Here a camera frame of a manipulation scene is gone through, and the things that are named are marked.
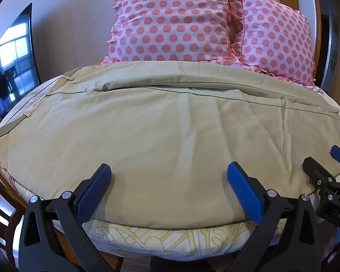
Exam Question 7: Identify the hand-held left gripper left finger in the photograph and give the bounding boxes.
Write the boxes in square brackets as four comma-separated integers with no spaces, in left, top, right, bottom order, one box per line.
[17,163,123,272]

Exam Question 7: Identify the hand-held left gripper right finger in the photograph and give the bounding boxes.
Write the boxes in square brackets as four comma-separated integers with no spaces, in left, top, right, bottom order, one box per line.
[227,161,321,272]

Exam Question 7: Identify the beige pants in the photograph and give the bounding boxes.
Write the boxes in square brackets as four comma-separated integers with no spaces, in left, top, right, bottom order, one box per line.
[0,61,340,231]

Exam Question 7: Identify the yellow patterned bed sheet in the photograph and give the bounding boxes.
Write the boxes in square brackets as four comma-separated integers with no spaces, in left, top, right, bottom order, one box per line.
[0,74,340,265]

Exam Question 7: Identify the pink polka dot pillow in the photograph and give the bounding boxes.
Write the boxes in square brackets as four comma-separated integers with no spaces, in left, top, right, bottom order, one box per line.
[101,0,245,66]
[229,0,317,87]

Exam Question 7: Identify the wooden headboard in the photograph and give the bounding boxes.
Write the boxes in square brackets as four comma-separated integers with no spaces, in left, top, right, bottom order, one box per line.
[275,0,329,90]

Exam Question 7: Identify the black flat television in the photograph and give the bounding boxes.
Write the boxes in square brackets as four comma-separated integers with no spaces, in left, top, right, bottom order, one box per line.
[0,3,42,119]

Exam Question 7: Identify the wooden bed frame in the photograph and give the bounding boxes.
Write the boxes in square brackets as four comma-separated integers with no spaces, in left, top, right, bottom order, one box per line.
[0,147,27,264]

